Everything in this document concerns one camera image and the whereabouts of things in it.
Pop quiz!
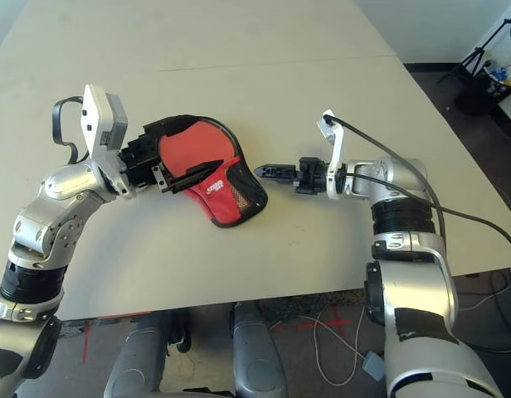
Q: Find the thin white floor cable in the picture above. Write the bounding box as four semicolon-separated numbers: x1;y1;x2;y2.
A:
299;306;367;385

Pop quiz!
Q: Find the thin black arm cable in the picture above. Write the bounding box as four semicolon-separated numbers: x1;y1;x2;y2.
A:
349;173;511;252

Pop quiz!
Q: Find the black support stand post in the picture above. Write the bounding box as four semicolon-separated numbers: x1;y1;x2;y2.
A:
168;310;192;354

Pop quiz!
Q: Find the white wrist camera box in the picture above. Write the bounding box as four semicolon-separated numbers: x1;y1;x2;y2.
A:
80;85;136;201
316;109;347;200

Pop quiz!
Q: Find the grey robot leg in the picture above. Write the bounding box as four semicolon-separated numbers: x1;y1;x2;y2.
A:
232;303;288;398
104;313;169;398

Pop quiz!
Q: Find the grey right robot leg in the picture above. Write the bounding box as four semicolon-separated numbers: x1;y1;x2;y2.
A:
232;303;288;398

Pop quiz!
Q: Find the black bin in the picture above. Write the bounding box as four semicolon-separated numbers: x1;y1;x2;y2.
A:
453;61;502;117

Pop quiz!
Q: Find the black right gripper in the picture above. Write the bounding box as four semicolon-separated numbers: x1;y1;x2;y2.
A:
255;156;329;196

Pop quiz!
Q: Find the red paddle case black trim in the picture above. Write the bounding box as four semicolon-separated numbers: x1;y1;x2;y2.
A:
142;114;268;229

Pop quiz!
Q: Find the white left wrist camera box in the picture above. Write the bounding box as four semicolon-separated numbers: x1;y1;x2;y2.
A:
80;85;136;201

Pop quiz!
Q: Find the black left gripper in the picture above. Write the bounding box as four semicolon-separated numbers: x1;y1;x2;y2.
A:
118;120;224;195

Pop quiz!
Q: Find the red ping-pong paddle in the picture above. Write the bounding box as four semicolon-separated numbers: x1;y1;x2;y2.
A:
158;120;241;176

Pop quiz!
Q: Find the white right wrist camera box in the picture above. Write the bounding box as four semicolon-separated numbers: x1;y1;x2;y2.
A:
316;109;347;200

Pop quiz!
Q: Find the grey left robot leg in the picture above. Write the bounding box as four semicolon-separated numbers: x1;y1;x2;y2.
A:
104;313;169;398

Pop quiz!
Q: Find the flat black ribbon cable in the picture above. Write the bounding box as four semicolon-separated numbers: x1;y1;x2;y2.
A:
51;95;90;165

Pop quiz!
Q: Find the black tripod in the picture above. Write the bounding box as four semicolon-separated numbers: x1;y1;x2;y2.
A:
437;12;511;84

